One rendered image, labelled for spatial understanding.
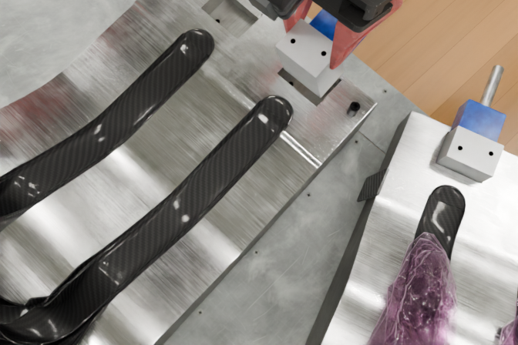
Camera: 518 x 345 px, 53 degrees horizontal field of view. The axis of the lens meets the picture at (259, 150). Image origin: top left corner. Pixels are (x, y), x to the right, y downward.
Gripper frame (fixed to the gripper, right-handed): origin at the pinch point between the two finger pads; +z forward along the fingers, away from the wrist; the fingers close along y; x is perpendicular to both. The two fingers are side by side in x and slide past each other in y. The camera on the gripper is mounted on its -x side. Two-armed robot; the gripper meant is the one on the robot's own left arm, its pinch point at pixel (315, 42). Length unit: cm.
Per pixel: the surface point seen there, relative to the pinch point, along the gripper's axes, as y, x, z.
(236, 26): -10.7, 1.7, 6.8
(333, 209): 9.4, -1.1, 17.6
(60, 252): -3.0, -26.5, 11.1
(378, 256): 16.3, -5.5, 11.7
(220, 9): -13.4, 1.8, 6.3
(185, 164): -2.8, -12.6, 11.0
